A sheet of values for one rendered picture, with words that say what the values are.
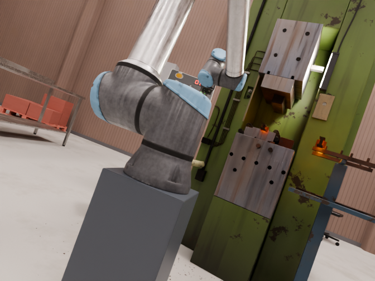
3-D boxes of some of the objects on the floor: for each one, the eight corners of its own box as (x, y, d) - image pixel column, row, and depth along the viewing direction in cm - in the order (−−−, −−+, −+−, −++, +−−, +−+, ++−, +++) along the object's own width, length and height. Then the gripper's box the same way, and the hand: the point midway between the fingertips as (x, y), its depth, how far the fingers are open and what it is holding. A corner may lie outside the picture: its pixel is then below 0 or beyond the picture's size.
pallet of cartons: (70, 134, 634) (80, 106, 635) (39, 129, 539) (51, 96, 540) (28, 117, 663) (38, 91, 664) (-8, 109, 567) (4, 78, 568)
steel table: (67, 146, 444) (87, 92, 445) (-55, 134, 262) (-21, 42, 264) (34, 133, 460) (54, 80, 461) (-103, 112, 279) (-70, 25, 280)
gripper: (202, 78, 149) (194, 100, 168) (217, 83, 149) (207, 105, 168) (206, 67, 154) (198, 90, 172) (220, 73, 154) (211, 95, 172)
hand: (204, 93), depth 170 cm, fingers closed
